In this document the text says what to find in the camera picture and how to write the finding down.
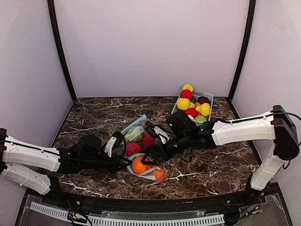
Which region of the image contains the clear zip bag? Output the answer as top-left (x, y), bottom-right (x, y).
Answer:
top-left (127, 153), bottom-right (167, 182)
top-left (121, 114), bottom-right (156, 157)

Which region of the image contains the orange fruit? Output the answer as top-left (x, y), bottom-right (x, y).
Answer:
top-left (132, 156), bottom-right (151, 174)

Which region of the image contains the orange pumpkin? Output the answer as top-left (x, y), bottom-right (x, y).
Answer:
top-left (149, 169), bottom-right (166, 181)

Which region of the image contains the red wrinkled fruit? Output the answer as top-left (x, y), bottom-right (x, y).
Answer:
top-left (126, 142), bottom-right (141, 156)

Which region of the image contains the red tomato with stem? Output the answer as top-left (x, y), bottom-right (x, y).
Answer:
top-left (142, 132), bottom-right (155, 147)

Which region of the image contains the green pear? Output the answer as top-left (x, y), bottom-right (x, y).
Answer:
top-left (125, 126), bottom-right (144, 142)

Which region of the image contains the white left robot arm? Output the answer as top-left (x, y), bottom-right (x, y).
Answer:
top-left (0, 128), bottom-right (132, 195)

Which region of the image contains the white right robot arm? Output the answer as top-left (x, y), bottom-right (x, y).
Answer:
top-left (142, 105), bottom-right (300, 191)

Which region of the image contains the red pepper in basket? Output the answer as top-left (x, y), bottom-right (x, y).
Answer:
top-left (184, 108), bottom-right (198, 118)

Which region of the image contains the green lime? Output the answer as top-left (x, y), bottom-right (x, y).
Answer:
top-left (194, 115), bottom-right (207, 123)

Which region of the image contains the yellow apple front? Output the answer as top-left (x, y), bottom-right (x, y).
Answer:
top-left (176, 97), bottom-right (190, 111)

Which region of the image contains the yellow lemon right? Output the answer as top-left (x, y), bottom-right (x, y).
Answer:
top-left (195, 103), bottom-right (211, 117)

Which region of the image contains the red apple back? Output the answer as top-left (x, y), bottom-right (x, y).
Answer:
top-left (180, 89), bottom-right (193, 101)

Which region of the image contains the dark maroon fruit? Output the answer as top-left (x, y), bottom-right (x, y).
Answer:
top-left (198, 96), bottom-right (211, 105)

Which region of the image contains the yellow fruit back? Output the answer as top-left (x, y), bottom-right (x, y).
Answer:
top-left (182, 83), bottom-right (194, 92)

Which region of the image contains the light blue plastic basket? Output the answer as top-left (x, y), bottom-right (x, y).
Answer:
top-left (171, 89), bottom-right (214, 125)

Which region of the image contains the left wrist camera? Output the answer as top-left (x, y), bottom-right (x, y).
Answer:
top-left (104, 132), bottom-right (127, 158)

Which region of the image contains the white slotted cable duct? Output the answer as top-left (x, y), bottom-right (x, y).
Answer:
top-left (30, 202), bottom-right (225, 226)

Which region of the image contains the black front table rail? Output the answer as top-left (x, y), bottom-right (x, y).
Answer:
top-left (42, 175), bottom-right (270, 218)

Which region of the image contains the black left frame post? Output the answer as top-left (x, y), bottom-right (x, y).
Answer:
top-left (47, 0), bottom-right (77, 103)

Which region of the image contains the black frame post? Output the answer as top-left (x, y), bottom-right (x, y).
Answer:
top-left (47, 0), bottom-right (77, 103)
top-left (228, 0), bottom-right (256, 102)

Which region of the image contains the black right frame post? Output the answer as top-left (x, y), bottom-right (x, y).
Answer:
top-left (228, 0), bottom-right (256, 102)

